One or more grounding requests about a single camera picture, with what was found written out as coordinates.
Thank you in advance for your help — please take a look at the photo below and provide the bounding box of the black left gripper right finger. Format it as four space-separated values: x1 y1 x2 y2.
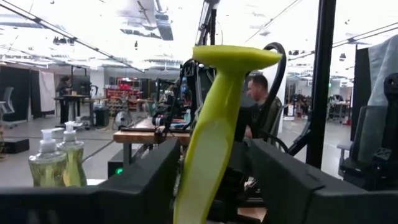
249 138 398 224

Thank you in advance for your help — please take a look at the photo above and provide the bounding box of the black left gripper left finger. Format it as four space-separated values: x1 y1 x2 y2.
0 138 182 224

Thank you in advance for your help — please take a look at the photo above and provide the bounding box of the clear green soap pump bottle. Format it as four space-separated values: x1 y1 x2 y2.
57 120 88 188
27 126 68 188

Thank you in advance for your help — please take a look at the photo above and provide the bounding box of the yellow-green dish brush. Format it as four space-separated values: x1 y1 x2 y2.
172 44 284 224

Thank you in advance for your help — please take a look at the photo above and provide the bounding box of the black computer tower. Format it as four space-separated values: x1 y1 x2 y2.
107 149 126 179

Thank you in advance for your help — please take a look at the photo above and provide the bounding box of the wooden work table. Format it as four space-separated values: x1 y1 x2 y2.
113 117 191 169

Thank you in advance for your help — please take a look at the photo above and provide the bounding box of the small floor fan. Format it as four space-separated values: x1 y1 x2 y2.
113 110 134 129

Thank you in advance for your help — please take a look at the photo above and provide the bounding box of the black waste bin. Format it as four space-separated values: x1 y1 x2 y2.
93 105 111 128

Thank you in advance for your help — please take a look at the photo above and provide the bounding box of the red storage shelf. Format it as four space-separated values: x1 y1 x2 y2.
104 77 143 116

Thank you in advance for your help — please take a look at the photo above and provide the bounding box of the black work desk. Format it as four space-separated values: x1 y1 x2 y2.
53 93 96 125

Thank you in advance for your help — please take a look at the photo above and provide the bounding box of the dark gray stand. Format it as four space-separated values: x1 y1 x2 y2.
338 73 398 191

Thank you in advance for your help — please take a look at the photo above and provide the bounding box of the person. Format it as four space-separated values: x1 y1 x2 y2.
243 73 283 141
55 75 73 98

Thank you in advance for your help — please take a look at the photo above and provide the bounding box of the flat black floor box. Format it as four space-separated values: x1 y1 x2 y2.
0 138 30 154

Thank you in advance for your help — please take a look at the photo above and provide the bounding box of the white panel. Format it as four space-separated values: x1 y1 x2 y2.
39 70 57 113

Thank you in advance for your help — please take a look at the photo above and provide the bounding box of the gray cloth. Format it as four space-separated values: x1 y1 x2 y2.
357 34 398 164

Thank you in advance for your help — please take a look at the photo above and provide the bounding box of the black curtain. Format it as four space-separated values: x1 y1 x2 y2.
0 65 41 123

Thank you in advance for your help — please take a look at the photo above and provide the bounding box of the white office chair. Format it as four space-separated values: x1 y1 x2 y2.
0 86 17 129

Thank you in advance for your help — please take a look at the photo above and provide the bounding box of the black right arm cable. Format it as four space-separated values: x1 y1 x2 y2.
259 42 288 147

